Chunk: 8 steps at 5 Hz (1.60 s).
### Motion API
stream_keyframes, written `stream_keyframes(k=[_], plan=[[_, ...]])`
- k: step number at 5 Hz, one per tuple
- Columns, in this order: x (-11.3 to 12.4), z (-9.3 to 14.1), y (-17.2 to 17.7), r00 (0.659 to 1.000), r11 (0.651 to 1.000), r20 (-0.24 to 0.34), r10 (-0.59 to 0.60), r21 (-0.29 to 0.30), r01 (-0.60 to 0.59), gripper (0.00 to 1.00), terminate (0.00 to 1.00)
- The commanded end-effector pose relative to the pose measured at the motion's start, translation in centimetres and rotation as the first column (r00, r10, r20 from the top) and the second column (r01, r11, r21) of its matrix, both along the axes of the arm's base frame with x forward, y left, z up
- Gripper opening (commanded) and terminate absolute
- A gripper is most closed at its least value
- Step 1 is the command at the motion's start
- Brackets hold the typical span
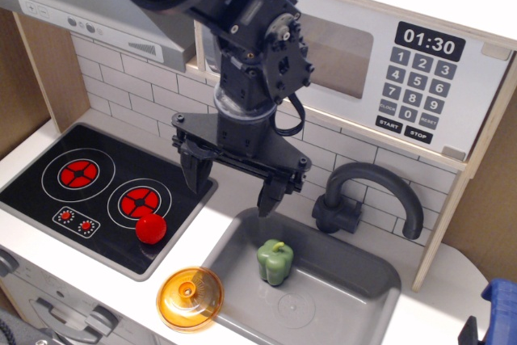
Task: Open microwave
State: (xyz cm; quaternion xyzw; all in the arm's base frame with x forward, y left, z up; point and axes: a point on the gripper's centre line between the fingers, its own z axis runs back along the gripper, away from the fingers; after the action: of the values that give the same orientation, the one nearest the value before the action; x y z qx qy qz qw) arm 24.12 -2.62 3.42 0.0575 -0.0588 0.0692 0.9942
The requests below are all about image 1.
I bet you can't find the red toy tomato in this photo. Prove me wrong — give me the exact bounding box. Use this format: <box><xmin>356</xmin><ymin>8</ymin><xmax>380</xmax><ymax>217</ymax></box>
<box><xmin>135</xmin><ymin>213</ymin><xmax>167</xmax><ymax>245</ymax></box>

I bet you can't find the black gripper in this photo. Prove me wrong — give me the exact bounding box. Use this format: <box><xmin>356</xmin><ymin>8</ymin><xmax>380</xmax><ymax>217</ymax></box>
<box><xmin>171</xmin><ymin>113</ymin><xmax>311</xmax><ymax>217</ymax></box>

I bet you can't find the blue plastic object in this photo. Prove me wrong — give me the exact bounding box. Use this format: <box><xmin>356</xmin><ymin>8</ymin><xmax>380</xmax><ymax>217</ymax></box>
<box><xmin>481</xmin><ymin>278</ymin><xmax>516</xmax><ymax>345</ymax></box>

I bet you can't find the white toy microwave door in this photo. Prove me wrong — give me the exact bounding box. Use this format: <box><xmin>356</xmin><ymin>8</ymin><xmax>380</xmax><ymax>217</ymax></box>
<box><xmin>194</xmin><ymin>0</ymin><xmax>515</xmax><ymax>162</ymax></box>

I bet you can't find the grey range hood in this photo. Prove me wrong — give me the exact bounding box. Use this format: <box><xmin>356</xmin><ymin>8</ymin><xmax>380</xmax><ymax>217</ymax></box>
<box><xmin>1</xmin><ymin>0</ymin><xmax>195</xmax><ymax>71</ymax></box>

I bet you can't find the grey toy sink basin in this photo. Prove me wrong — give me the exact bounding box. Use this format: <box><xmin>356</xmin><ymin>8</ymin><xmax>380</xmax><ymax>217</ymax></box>
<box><xmin>203</xmin><ymin>209</ymin><xmax>401</xmax><ymax>344</ymax></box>

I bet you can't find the black toy stovetop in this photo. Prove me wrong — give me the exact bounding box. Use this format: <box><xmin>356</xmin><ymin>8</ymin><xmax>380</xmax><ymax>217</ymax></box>
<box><xmin>1</xmin><ymin>124</ymin><xmax>217</xmax><ymax>281</ymax></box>

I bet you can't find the black clamp at corner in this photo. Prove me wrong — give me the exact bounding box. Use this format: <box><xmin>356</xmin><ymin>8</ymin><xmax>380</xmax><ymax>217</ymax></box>
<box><xmin>457</xmin><ymin>316</ymin><xmax>486</xmax><ymax>345</ymax></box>

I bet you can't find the orange transparent pot lid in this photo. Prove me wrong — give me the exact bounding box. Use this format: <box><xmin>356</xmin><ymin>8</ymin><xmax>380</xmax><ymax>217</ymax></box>
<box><xmin>156</xmin><ymin>267</ymin><xmax>225</xmax><ymax>333</ymax></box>

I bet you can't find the green toy bell pepper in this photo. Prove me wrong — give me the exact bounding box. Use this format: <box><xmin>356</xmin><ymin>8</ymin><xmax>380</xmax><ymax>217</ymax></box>
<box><xmin>256</xmin><ymin>238</ymin><xmax>294</xmax><ymax>286</ymax></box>

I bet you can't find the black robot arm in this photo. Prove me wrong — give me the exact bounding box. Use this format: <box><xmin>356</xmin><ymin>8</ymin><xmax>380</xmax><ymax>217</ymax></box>
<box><xmin>131</xmin><ymin>0</ymin><xmax>314</xmax><ymax>217</ymax></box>

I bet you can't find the dark grey toy faucet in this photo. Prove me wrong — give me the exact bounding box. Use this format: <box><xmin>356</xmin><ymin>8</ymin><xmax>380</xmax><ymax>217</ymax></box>
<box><xmin>311</xmin><ymin>162</ymin><xmax>425</xmax><ymax>241</ymax></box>

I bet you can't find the black cable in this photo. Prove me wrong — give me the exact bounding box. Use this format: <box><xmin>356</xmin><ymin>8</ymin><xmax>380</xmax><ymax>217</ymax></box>
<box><xmin>274</xmin><ymin>92</ymin><xmax>307</xmax><ymax>137</ymax></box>

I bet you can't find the grey toy oven door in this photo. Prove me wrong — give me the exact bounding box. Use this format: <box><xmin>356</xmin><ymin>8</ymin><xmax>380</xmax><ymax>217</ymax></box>
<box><xmin>1</xmin><ymin>247</ymin><xmax>159</xmax><ymax>344</ymax></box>

